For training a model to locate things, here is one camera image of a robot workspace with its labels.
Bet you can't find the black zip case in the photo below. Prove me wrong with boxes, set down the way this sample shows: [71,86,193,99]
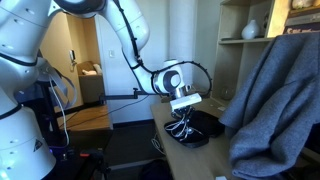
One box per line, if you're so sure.
[163,110,226,149]

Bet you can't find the white charging cable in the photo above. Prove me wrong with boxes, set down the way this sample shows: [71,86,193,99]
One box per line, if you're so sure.
[164,114,205,140]

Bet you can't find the stack of books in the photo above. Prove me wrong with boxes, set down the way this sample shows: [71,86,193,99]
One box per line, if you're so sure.
[282,12,320,35]

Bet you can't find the grey knitted cardigan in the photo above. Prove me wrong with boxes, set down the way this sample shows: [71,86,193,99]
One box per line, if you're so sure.
[219,31,320,180]

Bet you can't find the white hanging cable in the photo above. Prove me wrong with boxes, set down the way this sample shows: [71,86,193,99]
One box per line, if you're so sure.
[150,132,167,157]

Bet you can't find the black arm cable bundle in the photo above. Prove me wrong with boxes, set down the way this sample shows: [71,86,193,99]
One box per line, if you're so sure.
[112,0,214,99]

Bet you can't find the wooden side table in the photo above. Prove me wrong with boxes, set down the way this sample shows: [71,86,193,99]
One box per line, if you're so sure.
[55,105,114,149]

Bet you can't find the white ceramic vase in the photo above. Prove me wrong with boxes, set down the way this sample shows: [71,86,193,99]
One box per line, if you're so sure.
[240,19,261,41]

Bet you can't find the plush toy figure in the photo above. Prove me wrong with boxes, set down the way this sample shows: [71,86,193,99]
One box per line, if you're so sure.
[289,0,315,10]

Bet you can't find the beige armchair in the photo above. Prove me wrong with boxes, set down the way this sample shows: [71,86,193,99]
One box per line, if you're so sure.
[76,60,105,104]

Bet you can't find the wooden shelf unit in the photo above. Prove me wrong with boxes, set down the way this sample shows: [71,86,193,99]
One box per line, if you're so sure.
[209,0,320,108]

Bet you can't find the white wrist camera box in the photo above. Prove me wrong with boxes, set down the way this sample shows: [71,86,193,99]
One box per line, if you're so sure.
[169,92,204,112]

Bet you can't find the white strap cable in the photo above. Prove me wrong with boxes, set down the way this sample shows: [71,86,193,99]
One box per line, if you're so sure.
[36,61,78,148]

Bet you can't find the clear glass bowl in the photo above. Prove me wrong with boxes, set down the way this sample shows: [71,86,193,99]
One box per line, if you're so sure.
[220,87,236,101]

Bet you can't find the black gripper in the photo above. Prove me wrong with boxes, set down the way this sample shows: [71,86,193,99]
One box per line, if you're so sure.
[171,105,197,135]

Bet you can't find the wall intercom phone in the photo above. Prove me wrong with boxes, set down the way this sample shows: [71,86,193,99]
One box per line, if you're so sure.
[68,49,77,73]

